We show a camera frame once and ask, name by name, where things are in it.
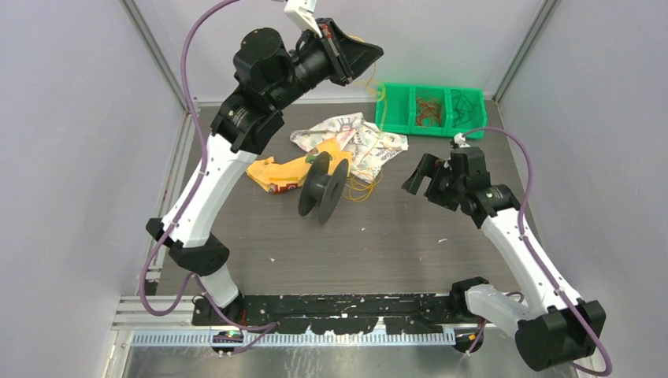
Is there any black cable spool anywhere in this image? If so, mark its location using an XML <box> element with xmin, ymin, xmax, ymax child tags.
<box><xmin>298</xmin><ymin>152</ymin><xmax>350</xmax><ymax>224</ymax></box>

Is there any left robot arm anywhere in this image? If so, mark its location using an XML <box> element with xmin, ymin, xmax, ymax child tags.
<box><xmin>147</xmin><ymin>18</ymin><xmax>384</xmax><ymax>326</ymax></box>

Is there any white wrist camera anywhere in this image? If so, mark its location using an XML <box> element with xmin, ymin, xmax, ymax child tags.
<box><xmin>284</xmin><ymin>0</ymin><xmax>322</xmax><ymax>38</ymax></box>
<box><xmin>451</xmin><ymin>133</ymin><xmax>469</xmax><ymax>149</ymax></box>

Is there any red wire bundle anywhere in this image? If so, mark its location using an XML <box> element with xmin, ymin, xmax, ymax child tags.
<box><xmin>415</xmin><ymin>89</ymin><xmax>444</xmax><ymax>129</ymax></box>

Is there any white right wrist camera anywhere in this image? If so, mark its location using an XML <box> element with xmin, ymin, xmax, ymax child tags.
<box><xmin>451</xmin><ymin>133</ymin><xmax>469</xmax><ymax>149</ymax></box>

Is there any yellow snack bag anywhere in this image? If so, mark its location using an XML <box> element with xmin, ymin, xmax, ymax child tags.
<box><xmin>246</xmin><ymin>138</ymin><xmax>352</xmax><ymax>194</ymax></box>

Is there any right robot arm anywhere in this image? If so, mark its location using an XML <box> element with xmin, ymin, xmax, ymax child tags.
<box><xmin>402</xmin><ymin>146</ymin><xmax>607</xmax><ymax>371</ymax></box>

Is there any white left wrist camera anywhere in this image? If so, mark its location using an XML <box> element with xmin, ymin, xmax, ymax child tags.
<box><xmin>284</xmin><ymin>0</ymin><xmax>322</xmax><ymax>38</ymax></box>

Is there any yellow wire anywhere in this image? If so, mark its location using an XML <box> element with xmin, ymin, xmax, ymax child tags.
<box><xmin>344</xmin><ymin>35</ymin><xmax>390</xmax><ymax>203</ymax></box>

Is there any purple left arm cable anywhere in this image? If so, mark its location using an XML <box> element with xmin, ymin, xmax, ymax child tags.
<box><xmin>137</xmin><ymin>0</ymin><xmax>280</xmax><ymax>357</ymax></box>

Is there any green three-compartment bin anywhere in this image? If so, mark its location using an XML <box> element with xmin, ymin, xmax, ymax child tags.
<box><xmin>376</xmin><ymin>83</ymin><xmax>488</xmax><ymax>139</ymax></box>

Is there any white patterned cloth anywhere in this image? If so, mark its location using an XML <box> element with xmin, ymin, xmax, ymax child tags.
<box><xmin>289</xmin><ymin>112</ymin><xmax>409</xmax><ymax>183</ymax></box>

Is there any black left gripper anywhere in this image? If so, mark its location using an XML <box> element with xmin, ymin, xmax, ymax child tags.
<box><xmin>268</xmin><ymin>17</ymin><xmax>383</xmax><ymax>112</ymax></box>

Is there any slotted aluminium rail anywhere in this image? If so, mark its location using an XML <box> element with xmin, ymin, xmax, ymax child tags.
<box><xmin>129</xmin><ymin>328</ymin><xmax>456</xmax><ymax>347</ymax></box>

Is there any dark green wire bundle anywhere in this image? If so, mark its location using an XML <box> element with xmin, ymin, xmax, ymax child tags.
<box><xmin>449</xmin><ymin>88</ymin><xmax>482</xmax><ymax>129</ymax></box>

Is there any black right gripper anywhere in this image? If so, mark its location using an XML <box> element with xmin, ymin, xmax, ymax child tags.
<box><xmin>402</xmin><ymin>153</ymin><xmax>466</xmax><ymax>212</ymax></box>

